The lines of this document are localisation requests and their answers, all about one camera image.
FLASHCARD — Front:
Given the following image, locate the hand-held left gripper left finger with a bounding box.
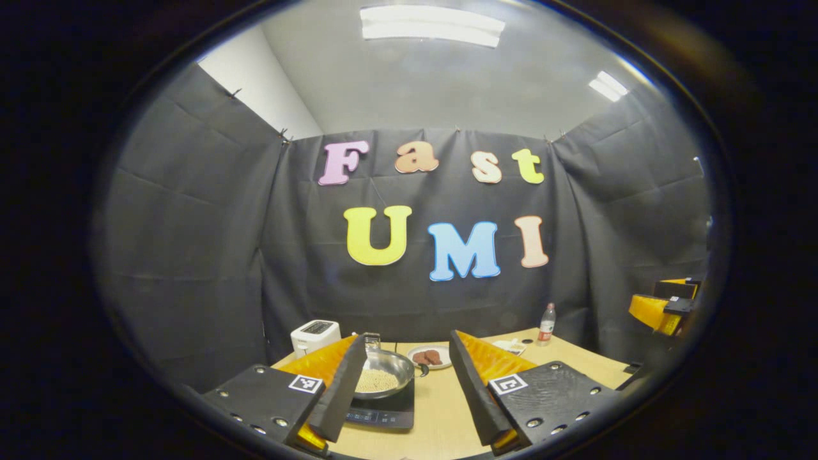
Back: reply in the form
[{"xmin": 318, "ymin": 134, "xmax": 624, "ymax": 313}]
[{"xmin": 201, "ymin": 332, "xmax": 369, "ymax": 456}]

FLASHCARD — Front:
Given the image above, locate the white toaster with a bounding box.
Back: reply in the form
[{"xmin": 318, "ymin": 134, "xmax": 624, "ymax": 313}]
[{"xmin": 291, "ymin": 319, "xmax": 342, "ymax": 358}]

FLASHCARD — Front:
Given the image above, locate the pile of soybeans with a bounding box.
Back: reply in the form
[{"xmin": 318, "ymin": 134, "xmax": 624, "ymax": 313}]
[{"xmin": 355, "ymin": 369, "xmax": 400, "ymax": 394}]

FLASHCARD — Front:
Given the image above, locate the small ceiling light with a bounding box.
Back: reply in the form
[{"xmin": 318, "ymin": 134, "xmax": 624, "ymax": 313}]
[{"xmin": 588, "ymin": 70, "xmax": 630, "ymax": 103}]

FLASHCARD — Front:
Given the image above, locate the clear water bottle red label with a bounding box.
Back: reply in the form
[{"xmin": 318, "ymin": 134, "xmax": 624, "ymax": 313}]
[{"xmin": 537, "ymin": 303, "xmax": 557, "ymax": 347}]

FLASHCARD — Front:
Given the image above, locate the black induction cooktop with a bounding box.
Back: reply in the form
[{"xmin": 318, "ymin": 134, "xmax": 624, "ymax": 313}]
[{"xmin": 344, "ymin": 380, "xmax": 416, "ymax": 431}]

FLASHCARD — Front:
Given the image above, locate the white round plate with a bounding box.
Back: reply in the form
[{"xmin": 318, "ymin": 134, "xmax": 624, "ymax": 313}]
[{"xmin": 407, "ymin": 346, "xmax": 452, "ymax": 371}]

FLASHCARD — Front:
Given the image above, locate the steel pot with black handle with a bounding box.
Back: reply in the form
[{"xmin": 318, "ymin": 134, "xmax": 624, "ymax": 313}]
[{"xmin": 353, "ymin": 348, "xmax": 430, "ymax": 401}]

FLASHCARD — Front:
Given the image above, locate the large ceiling light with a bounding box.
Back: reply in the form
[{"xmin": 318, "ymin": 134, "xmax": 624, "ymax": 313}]
[{"xmin": 359, "ymin": 5, "xmax": 507, "ymax": 49}]

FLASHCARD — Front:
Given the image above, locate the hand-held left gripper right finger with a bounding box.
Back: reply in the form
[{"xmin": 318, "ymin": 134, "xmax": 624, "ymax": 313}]
[{"xmin": 449, "ymin": 329, "xmax": 622, "ymax": 456}]

